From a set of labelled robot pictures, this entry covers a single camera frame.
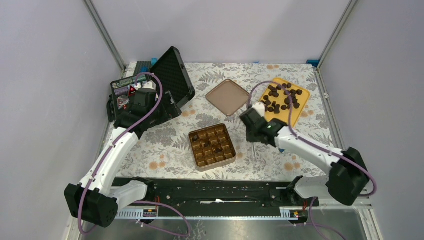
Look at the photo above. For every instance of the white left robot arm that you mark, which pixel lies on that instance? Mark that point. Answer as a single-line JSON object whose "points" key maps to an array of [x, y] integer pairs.
{"points": [[95, 199]]}

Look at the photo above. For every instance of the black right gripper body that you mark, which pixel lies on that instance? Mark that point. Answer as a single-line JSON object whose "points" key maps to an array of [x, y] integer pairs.
{"points": [[251, 136]]}

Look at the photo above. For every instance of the yellow plastic tray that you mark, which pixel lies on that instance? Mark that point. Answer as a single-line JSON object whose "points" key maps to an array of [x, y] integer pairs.
{"points": [[284, 100]]}

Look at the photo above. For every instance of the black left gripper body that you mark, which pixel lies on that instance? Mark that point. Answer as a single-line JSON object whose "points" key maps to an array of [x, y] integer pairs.
{"points": [[151, 121]]}

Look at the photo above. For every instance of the brown square tin lid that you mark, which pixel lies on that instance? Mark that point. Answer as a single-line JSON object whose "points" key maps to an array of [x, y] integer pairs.
{"points": [[228, 97]]}

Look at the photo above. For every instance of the floral tablecloth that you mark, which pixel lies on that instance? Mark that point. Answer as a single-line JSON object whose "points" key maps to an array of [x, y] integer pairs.
{"points": [[164, 151]]}

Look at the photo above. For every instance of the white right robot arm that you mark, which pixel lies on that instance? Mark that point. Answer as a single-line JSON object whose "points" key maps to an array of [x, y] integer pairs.
{"points": [[345, 173]]}

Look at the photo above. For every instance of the long metal tongs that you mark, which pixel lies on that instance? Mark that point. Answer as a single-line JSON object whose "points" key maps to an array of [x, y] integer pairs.
{"points": [[254, 152]]}

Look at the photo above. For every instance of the black open hard case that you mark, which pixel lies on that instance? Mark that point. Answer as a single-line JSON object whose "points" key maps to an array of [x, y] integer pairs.
{"points": [[169, 74]]}

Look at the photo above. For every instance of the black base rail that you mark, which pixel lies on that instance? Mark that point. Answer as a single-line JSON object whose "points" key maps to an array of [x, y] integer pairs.
{"points": [[222, 198]]}

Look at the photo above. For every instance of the gold chocolate tin box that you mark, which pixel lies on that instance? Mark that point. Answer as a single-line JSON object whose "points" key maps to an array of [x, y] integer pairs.
{"points": [[213, 149]]}

